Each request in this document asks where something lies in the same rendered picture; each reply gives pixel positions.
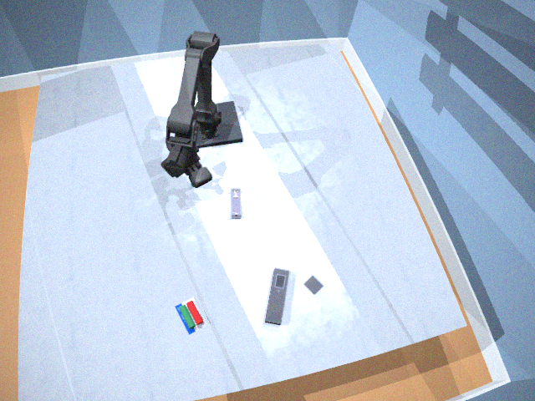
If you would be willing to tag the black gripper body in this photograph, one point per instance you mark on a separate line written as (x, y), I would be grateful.
(199, 176)

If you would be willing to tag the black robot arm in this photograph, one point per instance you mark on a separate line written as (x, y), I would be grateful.
(185, 117)

